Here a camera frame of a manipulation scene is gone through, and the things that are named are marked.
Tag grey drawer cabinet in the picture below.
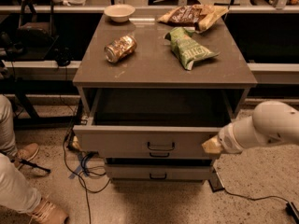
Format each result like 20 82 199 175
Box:
73 9 256 189

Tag tan shoe far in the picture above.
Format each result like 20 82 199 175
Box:
14 143 39 169

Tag brown chip bag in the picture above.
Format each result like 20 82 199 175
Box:
158 4 229 33

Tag tan shoe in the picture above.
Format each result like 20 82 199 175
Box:
28 198 68 224
14 143 39 169

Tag person's leg light trousers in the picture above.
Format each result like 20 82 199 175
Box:
0 154 41 213

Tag black floor cable right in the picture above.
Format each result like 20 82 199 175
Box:
207 171 299 223

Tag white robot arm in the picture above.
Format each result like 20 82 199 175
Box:
202 101 299 154

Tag gold soda can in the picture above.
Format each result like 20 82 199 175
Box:
104 35 137 63

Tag black floor cable left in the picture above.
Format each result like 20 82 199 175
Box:
62 131 112 224

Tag grey top drawer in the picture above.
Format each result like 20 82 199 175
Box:
74 89 236 160

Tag green chip bag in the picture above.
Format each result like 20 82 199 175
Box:
164 27 219 71

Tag grey drawer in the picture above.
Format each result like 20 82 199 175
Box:
74 89 236 160
105 164 213 181

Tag white ceramic bowl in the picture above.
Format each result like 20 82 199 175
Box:
104 4 135 22

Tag black stick on floor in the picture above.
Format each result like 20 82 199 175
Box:
11 159 51 174

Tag tan shoe near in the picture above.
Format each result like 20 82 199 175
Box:
28 198 68 224

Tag black floor cable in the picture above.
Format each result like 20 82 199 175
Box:
207 171 299 223
62 131 112 224

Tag power strip beside cabinet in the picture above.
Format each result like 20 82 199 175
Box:
66 119 88 152

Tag grey bottom drawer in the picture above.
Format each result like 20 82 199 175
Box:
105 164 213 181

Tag black bag on shelf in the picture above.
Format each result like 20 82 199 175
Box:
16 0 55 47

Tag yellow-white gripper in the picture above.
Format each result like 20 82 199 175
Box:
202 136 223 154

